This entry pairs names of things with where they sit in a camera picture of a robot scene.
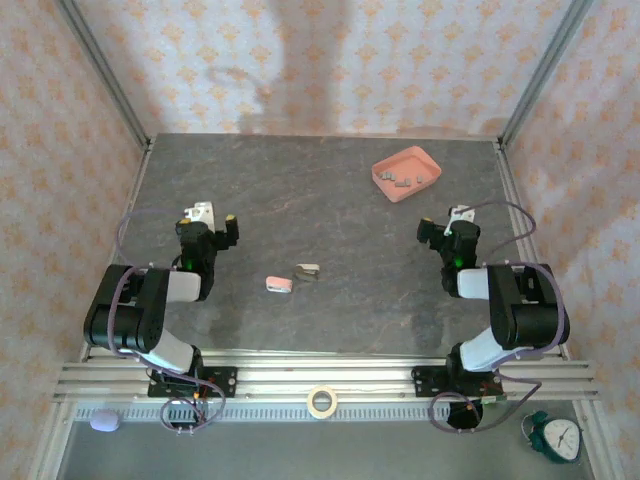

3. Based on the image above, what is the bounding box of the pink plastic tray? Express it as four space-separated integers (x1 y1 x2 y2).
370 144 443 205

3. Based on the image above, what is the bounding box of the masking tape roll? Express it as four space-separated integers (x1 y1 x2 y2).
306 384 340 417

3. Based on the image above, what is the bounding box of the small purple object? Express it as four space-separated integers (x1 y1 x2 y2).
89 408 121 433

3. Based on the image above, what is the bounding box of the green alarm clock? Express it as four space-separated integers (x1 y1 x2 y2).
520 410 585 465

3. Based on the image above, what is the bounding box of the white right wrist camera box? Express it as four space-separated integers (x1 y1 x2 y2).
446 203 477 235

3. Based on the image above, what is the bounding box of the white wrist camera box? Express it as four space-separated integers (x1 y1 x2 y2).
446 203 477 235
182 199 217 234

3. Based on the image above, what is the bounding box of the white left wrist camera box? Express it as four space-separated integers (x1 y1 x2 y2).
182 199 217 234

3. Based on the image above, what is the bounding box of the aluminium side rail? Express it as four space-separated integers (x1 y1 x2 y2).
492 139 571 362
79 139 154 362

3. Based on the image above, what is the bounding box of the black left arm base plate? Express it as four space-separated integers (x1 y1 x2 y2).
147 366 238 399

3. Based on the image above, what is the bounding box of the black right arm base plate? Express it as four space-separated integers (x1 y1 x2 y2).
411 364 504 399

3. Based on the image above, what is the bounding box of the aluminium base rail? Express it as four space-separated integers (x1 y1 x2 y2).
52 348 601 404

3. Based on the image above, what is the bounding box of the aluminium frame post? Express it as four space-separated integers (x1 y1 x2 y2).
53 0 154 151
498 0 596 149

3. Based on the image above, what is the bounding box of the slotted grey cable duct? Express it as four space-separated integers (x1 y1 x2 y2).
74 404 576 424

